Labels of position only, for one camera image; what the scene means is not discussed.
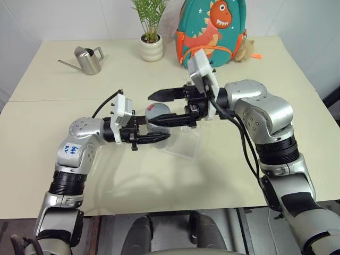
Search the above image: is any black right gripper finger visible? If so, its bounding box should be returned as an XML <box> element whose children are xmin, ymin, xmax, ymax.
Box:
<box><xmin>147</xmin><ymin>85</ymin><xmax>188</xmax><ymax>103</ymax></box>
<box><xmin>148</xmin><ymin>113</ymin><xmax>193</xmax><ymax>128</ymax></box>

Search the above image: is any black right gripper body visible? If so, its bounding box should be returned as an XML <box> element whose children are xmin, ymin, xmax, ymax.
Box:
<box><xmin>182</xmin><ymin>83</ymin><xmax>214</xmax><ymax>129</ymax></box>

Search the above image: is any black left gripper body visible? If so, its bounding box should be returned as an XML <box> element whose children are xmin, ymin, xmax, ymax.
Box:
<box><xmin>121</xmin><ymin>116</ymin><xmax>139</xmax><ymax>152</ymax></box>

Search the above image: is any clear plastic box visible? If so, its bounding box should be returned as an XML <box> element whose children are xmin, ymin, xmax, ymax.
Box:
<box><xmin>165</xmin><ymin>124</ymin><xmax>203</xmax><ymax>160</ymax></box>

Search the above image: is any cream ribbed plant pot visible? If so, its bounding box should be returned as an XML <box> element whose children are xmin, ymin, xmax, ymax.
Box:
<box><xmin>139</xmin><ymin>32</ymin><xmax>164</xmax><ymax>63</ymax></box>

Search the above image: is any beige plush toy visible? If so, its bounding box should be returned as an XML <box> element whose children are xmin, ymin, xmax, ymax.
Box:
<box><xmin>233</xmin><ymin>39</ymin><xmax>256</xmax><ymax>63</ymax></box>

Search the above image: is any teal dinosaur backpack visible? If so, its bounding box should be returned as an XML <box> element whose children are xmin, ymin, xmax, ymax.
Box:
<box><xmin>175</xmin><ymin>0</ymin><xmax>245</xmax><ymax>69</ymax></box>

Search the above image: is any steel watering can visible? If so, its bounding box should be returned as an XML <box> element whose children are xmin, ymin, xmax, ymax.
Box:
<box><xmin>57</xmin><ymin>46</ymin><xmax>105</xmax><ymax>76</ymax></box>

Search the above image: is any green palm plant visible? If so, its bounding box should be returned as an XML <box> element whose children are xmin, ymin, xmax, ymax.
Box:
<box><xmin>131</xmin><ymin>0</ymin><xmax>170</xmax><ymax>43</ymax></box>

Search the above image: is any dark rounded shape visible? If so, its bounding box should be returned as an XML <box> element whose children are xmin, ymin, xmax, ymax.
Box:
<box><xmin>189</xmin><ymin>210</ymin><xmax>229</xmax><ymax>251</ymax></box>
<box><xmin>121</xmin><ymin>215</ymin><xmax>155</xmax><ymax>253</ymax></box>

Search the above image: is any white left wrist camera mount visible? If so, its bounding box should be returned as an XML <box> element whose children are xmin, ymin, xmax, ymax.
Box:
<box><xmin>110</xmin><ymin>92</ymin><xmax>134</xmax><ymax>146</ymax></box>

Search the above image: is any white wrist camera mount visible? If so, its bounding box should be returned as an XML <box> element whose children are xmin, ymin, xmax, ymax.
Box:
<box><xmin>110</xmin><ymin>92</ymin><xmax>134</xmax><ymax>146</ymax></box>
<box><xmin>186</xmin><ymin>48</ymin><xmax>222</xmax><ymax>122</ymax></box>

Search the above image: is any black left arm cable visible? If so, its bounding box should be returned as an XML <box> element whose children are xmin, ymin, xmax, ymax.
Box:
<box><xmin>92</xmin><ymin>89</ymin><xmax>123</xmax><ymax>118</ymax></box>

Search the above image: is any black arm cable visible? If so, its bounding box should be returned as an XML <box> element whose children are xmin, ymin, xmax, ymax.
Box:
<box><xmin>209</xmin><ymin>98</ymin><xmax>261</xmax><ymax>180</ymax></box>
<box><xmin>92</xmin><ymin>89</ymin><xmax>123</xmax><ymax>118</ymax></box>

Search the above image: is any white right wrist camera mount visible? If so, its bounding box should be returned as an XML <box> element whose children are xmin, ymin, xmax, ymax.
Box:
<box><xmin>186</xmin><ymin>48</ymin><xmax>222</xmax><ymax>122</ymax></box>

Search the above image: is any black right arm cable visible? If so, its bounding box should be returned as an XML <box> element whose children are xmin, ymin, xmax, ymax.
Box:
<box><xmin>209</xmin><ymin>98</ymin><xmax>261</xmax><ymax>180</ymax></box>

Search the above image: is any thin white cable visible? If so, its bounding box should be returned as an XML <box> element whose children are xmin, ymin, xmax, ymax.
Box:
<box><xmin>267</xmin><ymin>208</ymin><xmax>280</xmax><ymax>255</ymax></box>

